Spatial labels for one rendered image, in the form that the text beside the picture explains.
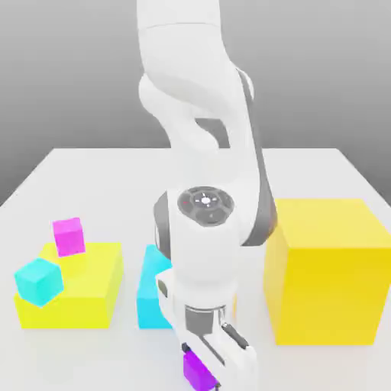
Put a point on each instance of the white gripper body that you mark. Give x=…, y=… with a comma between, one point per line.
x=238, y=372

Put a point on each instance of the small purple cube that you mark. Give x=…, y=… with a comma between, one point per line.
x=197, y=372

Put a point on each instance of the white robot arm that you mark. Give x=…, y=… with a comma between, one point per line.
x=195, y=91

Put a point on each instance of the small magenta cube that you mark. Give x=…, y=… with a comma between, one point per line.
x=69, y=236

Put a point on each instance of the small cyan cube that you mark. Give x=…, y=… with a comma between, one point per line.
x=38, y=281

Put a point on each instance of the large cyan box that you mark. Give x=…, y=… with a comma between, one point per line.
x=148, y=293

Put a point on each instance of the large golden yellow box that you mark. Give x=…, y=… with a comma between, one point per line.
x=330, y=275

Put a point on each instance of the large lemon yellow box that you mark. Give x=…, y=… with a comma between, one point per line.
x=88, y=293

